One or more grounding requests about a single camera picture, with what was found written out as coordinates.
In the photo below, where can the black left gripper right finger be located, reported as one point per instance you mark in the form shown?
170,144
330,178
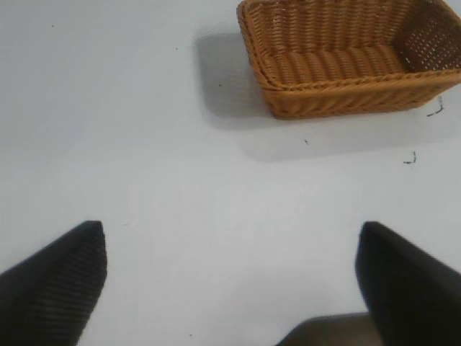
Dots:
407,284

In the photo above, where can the brown woven wicker basket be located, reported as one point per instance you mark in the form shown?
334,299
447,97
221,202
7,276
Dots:
345,61

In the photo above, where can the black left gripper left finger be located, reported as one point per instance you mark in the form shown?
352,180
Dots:
50,288

